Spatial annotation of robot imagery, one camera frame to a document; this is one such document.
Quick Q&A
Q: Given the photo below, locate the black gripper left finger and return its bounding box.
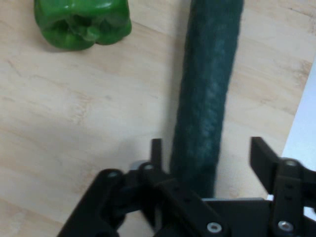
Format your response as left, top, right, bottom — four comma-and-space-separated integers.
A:
56, 138, 231, 237

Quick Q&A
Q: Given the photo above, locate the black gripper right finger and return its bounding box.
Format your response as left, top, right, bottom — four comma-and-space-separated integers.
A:
250, 136, 316, 237

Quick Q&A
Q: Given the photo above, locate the dark green cucumber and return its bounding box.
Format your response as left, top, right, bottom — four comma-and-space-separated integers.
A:
169, 0, 245, 198

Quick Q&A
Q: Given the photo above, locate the wooden cutting board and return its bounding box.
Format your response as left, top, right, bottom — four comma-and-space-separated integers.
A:
0, 0, 316, 237

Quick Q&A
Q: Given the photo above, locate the green bell pepper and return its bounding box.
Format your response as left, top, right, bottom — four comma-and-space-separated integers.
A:
34, 0, 133, 52

